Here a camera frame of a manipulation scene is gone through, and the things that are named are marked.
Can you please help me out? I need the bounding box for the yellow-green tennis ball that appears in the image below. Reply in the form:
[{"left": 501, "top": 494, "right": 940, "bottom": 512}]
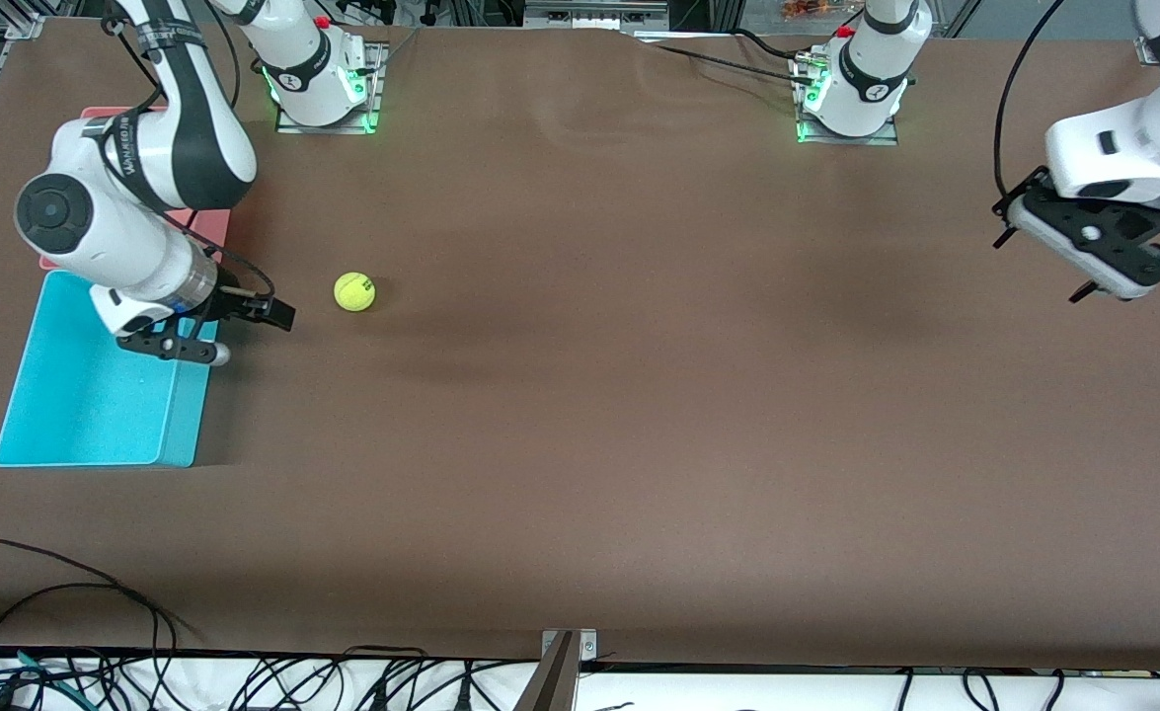
[{"left": 333, "top": 272, "right": 377, "bottom": 314}]

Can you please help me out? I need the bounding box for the pink plastic bin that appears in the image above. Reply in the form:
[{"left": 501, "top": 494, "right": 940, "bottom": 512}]
[{"left": 39, "top": 105, "right": 237, "bottom": 287}]

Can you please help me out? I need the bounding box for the blue plastic bin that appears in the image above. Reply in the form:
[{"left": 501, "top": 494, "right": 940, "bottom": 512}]
[{"left": 0, "top": 267, "right": 223, "bottom": 469}]

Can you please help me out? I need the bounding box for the grey metal box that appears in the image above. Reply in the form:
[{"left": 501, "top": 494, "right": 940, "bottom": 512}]
[{"left": 523, "top": 0, "right": 671, "bottom": 33}]

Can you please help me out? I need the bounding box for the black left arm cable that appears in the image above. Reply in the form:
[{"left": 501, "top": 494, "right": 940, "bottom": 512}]
[{"left": 994, "top": 0, "right": 1066, "bottom": 203}]

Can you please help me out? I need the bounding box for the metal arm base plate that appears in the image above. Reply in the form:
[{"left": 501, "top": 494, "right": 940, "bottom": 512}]
[
  {"left": 795, "top": 49, "right": 899, "bottom": 146},
  {"left": 275, "top": 41, "right": 384, "bottom": 134}
]

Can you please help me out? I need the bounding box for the black base power cable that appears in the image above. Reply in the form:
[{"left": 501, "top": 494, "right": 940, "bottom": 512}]
[{"left": 629, "top": 35, "right": 819, "bottom": 86}]

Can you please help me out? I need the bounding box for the small metal bracket plate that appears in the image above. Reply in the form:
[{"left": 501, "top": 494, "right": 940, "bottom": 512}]
[{"left": 541, "top": 629, "right": 598, "bottom": 661}]

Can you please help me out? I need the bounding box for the aluminium profile post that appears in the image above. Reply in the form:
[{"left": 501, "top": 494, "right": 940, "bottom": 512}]
[{"left": 512, "top": 630, "right": 580, "bottom": 711}]

